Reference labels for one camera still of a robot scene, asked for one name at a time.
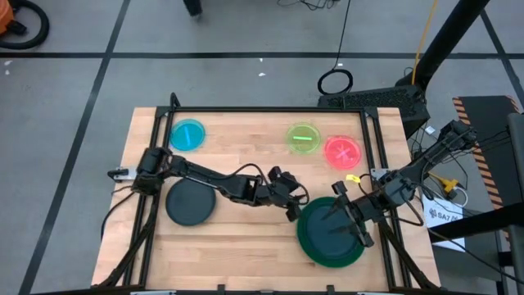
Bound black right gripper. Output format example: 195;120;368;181
320;181;389;249

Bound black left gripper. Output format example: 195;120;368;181
264;165;307;223

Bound dark bowl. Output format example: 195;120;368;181
304;202;364;263

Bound translucent lime plastic plate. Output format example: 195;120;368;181
285;121;323;156

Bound translucent red plastic plate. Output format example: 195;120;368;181
323;135;364;171

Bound dark grey plastic plate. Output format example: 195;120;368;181
165;178;217;227

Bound translucent cyan plastic plate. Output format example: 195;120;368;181
169;118;206;152

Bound large green plastic plate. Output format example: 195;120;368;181
296;195;367;270

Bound white printed paper sheet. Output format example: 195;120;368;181
421;193;468;253

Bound black perforated computer case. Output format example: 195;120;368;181
318;84;431;139

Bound black metal bar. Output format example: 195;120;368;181
427;202;524;243

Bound black hazard striped mat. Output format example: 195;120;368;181
452;94;522;210

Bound person's foot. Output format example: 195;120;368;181
183;0;204;17

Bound orange vacuum cleaner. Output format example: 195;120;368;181
0;0;16;36

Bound black aluminium table frame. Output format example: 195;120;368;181
97;92;442;290

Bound yellow cable connector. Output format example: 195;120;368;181
438;175;460;194

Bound black power cable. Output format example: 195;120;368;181
317;0;355;97

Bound grey metal post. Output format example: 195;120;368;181
507;112;524;206

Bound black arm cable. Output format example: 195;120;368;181
100;188;138;243

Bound black cable bundle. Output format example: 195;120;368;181
277;0;341;12

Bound long yellow cable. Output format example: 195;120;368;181
411;0;440;86

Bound black camera post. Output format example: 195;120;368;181
411;0;491;89

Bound black vacuum hose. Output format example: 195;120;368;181
0;0;51;51

